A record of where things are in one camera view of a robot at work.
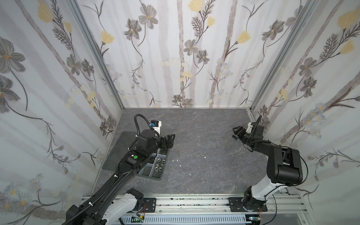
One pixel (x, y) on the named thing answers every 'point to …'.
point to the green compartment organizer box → (155, 166)
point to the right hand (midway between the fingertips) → (234, 127)
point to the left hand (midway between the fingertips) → (166, 131)
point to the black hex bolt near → (235, 137)
